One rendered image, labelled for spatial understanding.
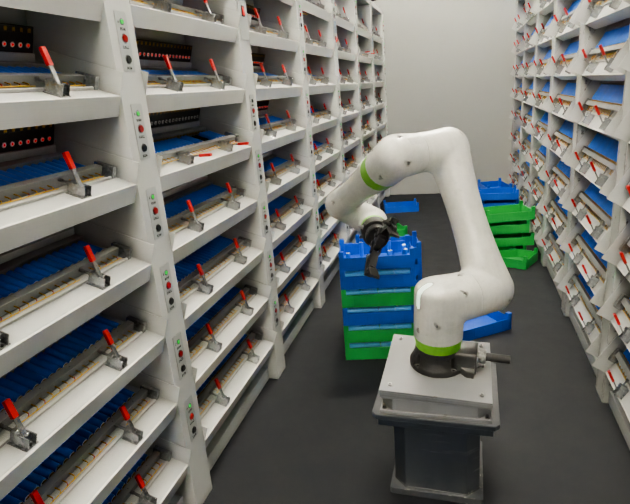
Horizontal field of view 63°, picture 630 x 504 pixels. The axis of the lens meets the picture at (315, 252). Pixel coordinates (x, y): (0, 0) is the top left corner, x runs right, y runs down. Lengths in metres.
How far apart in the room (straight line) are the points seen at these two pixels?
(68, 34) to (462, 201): 1.03
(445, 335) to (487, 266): 0.22
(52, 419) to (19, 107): 0.56
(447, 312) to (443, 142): 0.46
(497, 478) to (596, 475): 0.27
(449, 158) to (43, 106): 0.98
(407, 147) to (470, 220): 0.26
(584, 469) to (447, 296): 0.71
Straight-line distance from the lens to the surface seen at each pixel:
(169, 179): 1.37
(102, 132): 1.28
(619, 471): 1.81
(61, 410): 1.14
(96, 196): 1.14
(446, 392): 1.39
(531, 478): 1.72
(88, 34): 1.28
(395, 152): 1.39
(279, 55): 2.55
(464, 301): 1.37
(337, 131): 3.21
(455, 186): 1.47
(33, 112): 1.05
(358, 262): 2.06
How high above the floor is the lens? 1.10
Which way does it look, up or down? 17 degrees down
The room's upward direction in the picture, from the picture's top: 5 degrees counter-clockwise
